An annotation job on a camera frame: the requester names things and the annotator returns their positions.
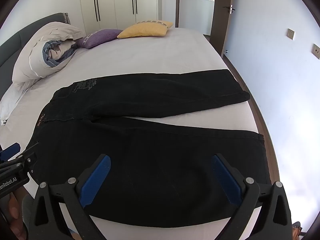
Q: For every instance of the black denim pants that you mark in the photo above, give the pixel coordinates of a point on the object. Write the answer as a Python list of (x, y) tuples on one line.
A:
[(161, 175)]

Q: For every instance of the yellow cushion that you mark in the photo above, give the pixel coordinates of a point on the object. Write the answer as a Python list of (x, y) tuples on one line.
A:
[(146, 28)]

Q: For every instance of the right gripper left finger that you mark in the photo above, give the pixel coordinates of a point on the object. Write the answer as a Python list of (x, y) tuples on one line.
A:
[(47, 220)]

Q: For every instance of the white wardrobe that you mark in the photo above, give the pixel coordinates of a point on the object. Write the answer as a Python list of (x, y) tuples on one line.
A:
[(116, 14)]

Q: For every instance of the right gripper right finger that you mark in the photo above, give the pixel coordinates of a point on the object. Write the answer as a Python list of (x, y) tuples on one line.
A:
[(274, 219)]

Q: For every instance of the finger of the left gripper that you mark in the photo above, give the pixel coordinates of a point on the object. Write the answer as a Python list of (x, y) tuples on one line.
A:
[(6, 154)]

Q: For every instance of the dark brown door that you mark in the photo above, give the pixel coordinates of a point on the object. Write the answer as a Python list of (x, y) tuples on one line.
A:
[(223, 10)]

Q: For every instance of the rolled beige duvet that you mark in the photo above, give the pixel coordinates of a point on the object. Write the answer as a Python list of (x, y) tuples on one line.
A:
[(47, 52)]

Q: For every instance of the purple cushion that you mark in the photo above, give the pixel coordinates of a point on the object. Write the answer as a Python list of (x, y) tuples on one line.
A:
[(97, 38)]

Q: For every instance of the bed with white sheet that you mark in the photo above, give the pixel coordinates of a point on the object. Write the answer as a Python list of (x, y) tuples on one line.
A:
[(180, 51)]

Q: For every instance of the person's left hand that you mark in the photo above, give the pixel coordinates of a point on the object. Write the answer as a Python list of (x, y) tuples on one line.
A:
[(15, 209)]

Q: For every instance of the lower wall socket plate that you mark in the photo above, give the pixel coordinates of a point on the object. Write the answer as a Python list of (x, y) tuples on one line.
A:
[(316, 51)]

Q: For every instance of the upper wall switch plate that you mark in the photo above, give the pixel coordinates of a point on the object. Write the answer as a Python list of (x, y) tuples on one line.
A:
[(290, 34)]

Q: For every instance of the white pillow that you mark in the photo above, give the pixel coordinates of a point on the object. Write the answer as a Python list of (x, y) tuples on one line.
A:
[(10, 100)]

